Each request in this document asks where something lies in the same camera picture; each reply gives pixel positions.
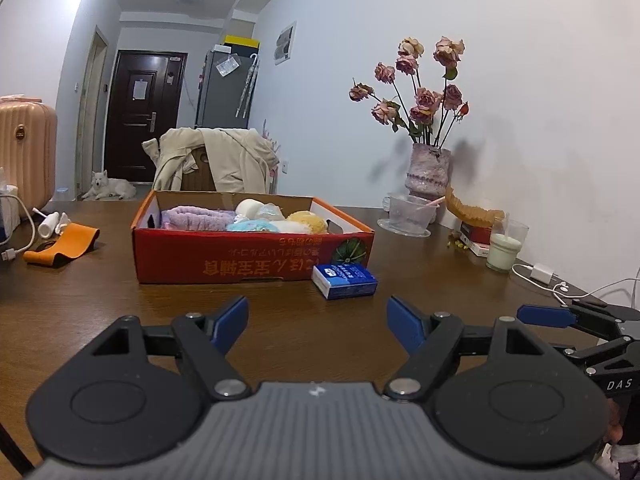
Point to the brown chair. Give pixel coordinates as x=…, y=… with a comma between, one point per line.
x=202, y=175

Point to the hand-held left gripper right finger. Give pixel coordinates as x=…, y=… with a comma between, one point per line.
x=404, y=320

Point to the light blue cloth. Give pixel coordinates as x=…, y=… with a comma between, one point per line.
x=250, y=226

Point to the yellow and white plush toy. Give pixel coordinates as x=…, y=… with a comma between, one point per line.
x=305, y=221

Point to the glass of milk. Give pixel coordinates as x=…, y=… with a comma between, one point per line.
x=505, y=252

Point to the white charger plug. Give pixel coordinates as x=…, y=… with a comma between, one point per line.
x=543, y=271

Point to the beige jacket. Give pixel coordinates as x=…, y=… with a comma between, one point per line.
x=235, y=160

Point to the pink spoon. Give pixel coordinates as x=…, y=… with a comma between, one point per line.
x=434, y=202

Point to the white power adapter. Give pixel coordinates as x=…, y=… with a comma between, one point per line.
x=7, y=210

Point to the small blue and white box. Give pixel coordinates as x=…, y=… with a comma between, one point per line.
x=345, y=280

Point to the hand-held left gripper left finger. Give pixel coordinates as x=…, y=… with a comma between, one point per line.
x=231, y=320

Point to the white dog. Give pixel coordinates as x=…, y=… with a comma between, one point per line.
x=110, y=187

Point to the clear plastic bag on refrigerator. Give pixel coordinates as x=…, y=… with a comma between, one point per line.
x=227, y=66

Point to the red book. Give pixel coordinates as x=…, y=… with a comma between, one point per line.
x=477, y=234

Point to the white interior door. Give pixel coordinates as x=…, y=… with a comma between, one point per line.
x=92, y=110

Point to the grey refrigerator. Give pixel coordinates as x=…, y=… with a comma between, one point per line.
x=220, y=100

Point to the mottled pink vase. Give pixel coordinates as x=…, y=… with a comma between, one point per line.
x=427, y=172

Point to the folded umbrella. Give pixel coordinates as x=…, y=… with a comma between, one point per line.
x=247, y=85

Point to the yellow box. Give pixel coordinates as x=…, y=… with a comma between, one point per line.
x=242, y=46

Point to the red cardboard box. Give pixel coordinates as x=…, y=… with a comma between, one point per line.
x=250, y=260

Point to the white wall panel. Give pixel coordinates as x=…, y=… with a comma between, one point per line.
x=285, y=42

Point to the small white bottle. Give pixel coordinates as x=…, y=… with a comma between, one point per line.
x=50, y=222

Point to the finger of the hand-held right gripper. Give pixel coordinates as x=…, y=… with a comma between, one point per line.
x=545, y=315
x=605, y=352

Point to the white soft roll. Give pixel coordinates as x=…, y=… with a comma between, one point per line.
x=250, y=208

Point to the pink ribbed suitcase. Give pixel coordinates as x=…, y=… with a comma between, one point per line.
x=25, y=150

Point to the white book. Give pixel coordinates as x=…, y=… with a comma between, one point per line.
x=480, y=248

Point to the purple towel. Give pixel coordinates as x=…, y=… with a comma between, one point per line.
x=197, y=217

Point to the dried pink roses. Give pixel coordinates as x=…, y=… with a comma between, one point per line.
x=425, y=100

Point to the dark entrance door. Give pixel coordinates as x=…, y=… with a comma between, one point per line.
x=125, y=135

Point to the paper notice on door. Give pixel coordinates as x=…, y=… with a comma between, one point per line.
x=138, y=90

